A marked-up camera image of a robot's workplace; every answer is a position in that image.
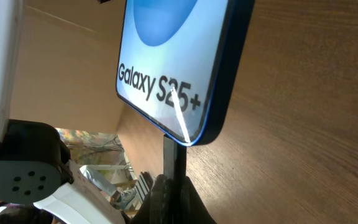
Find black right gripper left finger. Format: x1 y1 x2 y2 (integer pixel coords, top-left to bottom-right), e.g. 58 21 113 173
129 174 170 224

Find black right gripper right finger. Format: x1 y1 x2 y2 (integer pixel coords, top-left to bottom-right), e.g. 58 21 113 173
180 177 216 224

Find black charging cable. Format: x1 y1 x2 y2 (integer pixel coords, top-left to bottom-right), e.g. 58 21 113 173
162 134 188 224

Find blue Galaxy smartphone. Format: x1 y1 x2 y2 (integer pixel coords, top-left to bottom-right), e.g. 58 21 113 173
116 0 254 146

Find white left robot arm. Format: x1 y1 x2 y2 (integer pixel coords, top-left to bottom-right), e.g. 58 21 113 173
0 1 125 223

